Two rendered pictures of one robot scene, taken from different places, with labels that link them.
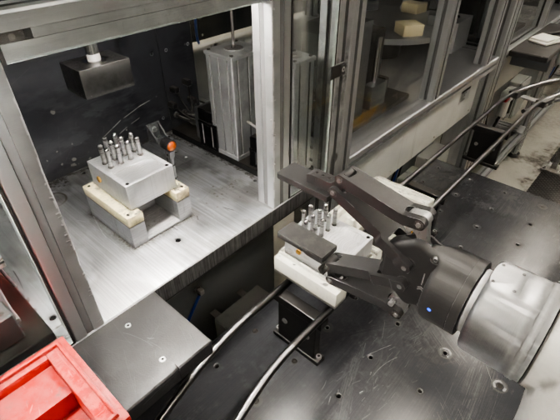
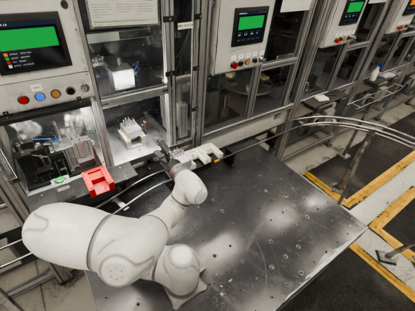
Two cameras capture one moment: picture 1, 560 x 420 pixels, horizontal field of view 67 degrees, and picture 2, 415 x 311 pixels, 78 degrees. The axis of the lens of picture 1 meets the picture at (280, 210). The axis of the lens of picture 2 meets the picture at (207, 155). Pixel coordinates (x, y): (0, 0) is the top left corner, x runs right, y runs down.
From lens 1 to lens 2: 0.92 m
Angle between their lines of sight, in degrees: 8
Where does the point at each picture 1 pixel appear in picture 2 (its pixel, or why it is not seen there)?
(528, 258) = (260, 181)
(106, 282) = (117, 157)
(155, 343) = (125, 172)
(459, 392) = (209, 210)
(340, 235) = (183, 157)
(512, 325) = (173, 172)
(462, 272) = (172, 163)
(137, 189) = (130, 134)
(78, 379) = (105, 173)
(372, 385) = not seen: hidden behind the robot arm
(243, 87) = not seen: hidden behind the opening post
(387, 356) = not seen: hidden behind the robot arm
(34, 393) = (96, 174)
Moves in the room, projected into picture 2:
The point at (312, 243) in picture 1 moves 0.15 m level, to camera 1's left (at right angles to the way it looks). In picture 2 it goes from (159, 154) to (132, 149)
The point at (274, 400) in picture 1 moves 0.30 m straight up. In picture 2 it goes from (157, 199) to (154, 165)
